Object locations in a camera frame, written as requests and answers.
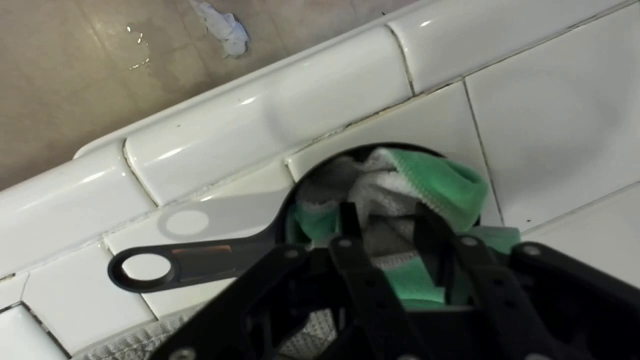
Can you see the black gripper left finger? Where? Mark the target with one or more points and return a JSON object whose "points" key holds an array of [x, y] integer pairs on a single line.
{"points": [[292, 301]]}

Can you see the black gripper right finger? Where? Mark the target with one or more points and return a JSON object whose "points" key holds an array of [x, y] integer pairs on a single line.
{"points": [[533, 306]]}

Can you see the black measuring cup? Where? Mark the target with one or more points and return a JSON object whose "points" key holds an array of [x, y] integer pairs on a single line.
{"points": [[200, 261]]}

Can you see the small white blue object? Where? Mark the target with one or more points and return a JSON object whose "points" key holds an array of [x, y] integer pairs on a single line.
{"points": [[226, 31]]}

